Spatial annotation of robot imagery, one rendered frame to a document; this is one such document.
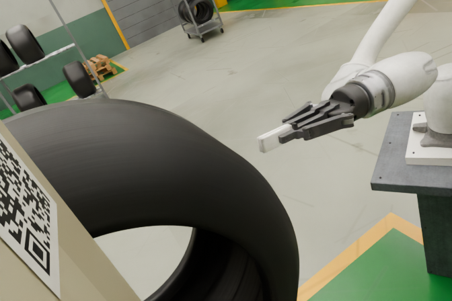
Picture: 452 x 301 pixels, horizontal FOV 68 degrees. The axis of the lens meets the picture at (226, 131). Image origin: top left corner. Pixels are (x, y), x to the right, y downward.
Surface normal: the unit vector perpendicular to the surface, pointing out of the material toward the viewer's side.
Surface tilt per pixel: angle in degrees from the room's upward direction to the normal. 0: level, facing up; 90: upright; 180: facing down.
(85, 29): 90
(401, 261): 0
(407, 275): 0
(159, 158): 53
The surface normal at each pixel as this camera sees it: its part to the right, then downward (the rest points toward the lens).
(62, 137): 0.03, -0.83
